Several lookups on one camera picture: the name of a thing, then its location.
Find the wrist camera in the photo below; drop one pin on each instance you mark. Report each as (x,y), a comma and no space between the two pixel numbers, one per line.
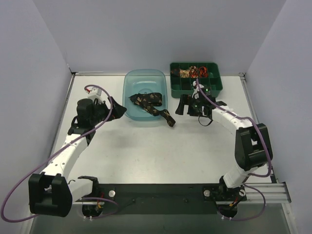
(93,92)
(205,89)

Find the aluminium rail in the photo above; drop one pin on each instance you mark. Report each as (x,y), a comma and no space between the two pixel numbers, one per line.
(268,192)

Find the teal plastic tub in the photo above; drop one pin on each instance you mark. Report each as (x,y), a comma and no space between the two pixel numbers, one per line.
(143,81)

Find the dark rolled tie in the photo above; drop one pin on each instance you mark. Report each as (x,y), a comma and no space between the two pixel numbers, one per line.
(175,72)

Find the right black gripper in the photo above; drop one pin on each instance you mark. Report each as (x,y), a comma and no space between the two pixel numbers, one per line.
(190,107)

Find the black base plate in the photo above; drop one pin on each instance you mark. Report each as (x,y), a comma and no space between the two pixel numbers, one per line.
(98,209)

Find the black gold patterned tie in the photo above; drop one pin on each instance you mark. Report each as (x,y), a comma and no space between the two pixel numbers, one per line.
(149,102)

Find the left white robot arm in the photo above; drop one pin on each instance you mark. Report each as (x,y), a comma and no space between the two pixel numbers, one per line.
(49,191)

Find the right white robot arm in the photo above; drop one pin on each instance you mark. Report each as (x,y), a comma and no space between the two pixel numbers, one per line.
(252,146)

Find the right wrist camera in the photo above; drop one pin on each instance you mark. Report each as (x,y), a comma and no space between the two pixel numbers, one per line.
(205,89)

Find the green compartment organizer box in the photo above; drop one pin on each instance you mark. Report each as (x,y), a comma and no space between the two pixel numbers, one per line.
(181,86)

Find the red black patterned rolled tie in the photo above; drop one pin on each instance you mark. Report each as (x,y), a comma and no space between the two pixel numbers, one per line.
(193,71)

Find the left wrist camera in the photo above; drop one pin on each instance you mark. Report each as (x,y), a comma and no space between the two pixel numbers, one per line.
(93,92)

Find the orange black rolled tie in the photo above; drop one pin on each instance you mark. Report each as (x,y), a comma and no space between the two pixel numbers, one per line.
(203,72)

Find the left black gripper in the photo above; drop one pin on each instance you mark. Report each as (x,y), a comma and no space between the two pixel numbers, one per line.
(108,110)

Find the beige patterned rolled tie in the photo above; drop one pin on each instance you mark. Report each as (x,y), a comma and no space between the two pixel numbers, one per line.
(184,73)

